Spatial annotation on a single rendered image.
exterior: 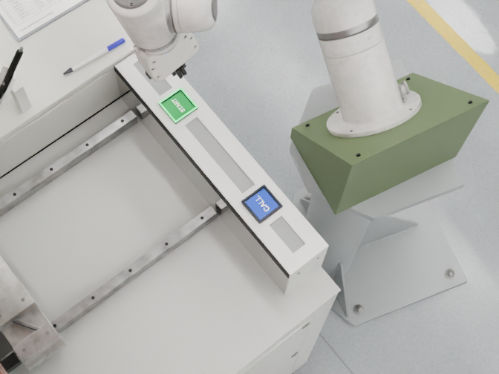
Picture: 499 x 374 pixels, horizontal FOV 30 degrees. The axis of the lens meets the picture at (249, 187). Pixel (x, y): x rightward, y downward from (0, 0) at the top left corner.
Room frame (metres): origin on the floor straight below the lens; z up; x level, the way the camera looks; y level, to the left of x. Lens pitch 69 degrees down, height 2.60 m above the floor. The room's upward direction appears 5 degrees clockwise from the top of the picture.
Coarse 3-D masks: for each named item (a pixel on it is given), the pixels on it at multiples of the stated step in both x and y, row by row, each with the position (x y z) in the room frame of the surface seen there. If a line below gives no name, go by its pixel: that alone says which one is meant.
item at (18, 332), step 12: (0, 264) 0.47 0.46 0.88; (0, 276) 0.45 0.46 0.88; (12, 276) 0.45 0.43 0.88; (0, 288) 0.43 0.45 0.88; (12, 288) 0.43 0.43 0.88; (24, 288) 0.43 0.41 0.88; (0, 300) 0.41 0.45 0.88; (36, 312) 0.39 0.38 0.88; (12, 324) 0.36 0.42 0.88; (36, 324) 0.37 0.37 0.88; (12, 336) 0.34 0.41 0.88; (24, 336) 0.34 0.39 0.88; (60, 348) 0.33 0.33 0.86; (36, 360) 0.30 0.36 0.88
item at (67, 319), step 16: (208, 208) 0.63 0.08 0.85; (192, 224) 0.60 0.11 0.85; (176, 240) 0.56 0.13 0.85; (144, 256) 0.52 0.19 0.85; (160, 256) 0.53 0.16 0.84; (128, 272) 0.49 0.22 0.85; (112, 288) 0.45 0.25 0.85; (80, 304) 0.42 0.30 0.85; (96, 304) 0.42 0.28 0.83; (64, 320) 0.38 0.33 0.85
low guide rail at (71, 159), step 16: (128, 112) 0.83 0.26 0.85; (112, 128) 0.79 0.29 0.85; (80, 144) 0.75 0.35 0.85; (96, 144) 0.75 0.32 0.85; (64, 160) 0.71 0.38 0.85; (80, 160) 0.72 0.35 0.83; (48, 176) 0.67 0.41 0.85; (16, 192) 0.63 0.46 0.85; (32, 192) 0.64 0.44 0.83; (0, 208) 0.60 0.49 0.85
